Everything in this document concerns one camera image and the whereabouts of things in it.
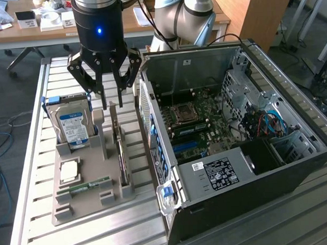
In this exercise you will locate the green RAM stick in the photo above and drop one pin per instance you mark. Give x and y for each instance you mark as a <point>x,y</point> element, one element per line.
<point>82,186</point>

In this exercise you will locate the small white printed box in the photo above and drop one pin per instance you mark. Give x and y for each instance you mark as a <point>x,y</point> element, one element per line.
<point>66,22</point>

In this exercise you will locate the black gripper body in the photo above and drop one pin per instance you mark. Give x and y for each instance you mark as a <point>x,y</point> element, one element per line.
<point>101,30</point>

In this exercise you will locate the white box black lid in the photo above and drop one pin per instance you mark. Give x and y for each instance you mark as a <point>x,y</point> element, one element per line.
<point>27,23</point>

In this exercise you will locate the green graphics card black cooler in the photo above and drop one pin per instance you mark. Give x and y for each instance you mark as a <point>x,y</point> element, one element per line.
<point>122,161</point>

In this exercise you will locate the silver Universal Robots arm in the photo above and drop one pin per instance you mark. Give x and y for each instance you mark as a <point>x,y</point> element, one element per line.
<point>176,17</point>

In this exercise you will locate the green motherboard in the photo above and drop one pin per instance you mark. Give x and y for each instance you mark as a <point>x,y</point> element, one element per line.
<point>220,126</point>

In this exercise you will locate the CPU socket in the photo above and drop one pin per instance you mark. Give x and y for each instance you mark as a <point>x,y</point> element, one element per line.
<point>183,112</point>

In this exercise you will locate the white label card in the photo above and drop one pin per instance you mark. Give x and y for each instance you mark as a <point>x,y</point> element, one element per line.
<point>1,27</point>

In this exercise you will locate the silver chipset heatsink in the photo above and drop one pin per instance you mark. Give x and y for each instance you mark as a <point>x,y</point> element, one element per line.
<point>216,149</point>

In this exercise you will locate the white tape roll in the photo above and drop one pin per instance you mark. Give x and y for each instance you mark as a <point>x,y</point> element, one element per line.
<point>51,16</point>

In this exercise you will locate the silver CPU chip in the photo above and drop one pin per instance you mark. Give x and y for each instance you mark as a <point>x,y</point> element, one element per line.
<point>68,170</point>

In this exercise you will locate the grey power supply unit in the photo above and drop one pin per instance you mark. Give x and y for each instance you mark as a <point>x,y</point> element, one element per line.
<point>192,180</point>

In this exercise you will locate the white paper stack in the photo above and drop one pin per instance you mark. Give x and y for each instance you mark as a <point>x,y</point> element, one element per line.
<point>143,18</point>

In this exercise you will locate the wooden desk white frame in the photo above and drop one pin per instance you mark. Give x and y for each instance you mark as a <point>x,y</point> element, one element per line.
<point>129,28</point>
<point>15,35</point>

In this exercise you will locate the white table frame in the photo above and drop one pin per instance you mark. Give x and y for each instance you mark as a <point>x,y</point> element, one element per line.
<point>312,15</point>

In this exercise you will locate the brown cardboard box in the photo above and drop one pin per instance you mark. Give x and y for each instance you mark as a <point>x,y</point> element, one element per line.
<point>148,0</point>

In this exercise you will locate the grey printed parts rack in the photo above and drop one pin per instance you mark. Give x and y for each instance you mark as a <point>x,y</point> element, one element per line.
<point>100,167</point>

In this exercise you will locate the silver disk bay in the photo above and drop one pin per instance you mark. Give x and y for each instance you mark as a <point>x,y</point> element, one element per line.
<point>293,147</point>

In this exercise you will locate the white flat box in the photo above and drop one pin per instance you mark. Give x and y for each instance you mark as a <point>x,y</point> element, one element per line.
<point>51,27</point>

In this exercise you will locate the silver perforated drive cage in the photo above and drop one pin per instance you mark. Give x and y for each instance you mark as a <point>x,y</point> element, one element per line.
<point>240,103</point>

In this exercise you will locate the hard disk blue caddy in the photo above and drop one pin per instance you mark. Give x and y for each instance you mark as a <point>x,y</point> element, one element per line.
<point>72,125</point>

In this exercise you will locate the beige tape roll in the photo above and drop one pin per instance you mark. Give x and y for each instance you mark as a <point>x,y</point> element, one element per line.
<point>38,1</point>

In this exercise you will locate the black open PC case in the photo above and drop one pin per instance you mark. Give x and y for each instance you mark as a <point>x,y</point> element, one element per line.
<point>236,214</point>

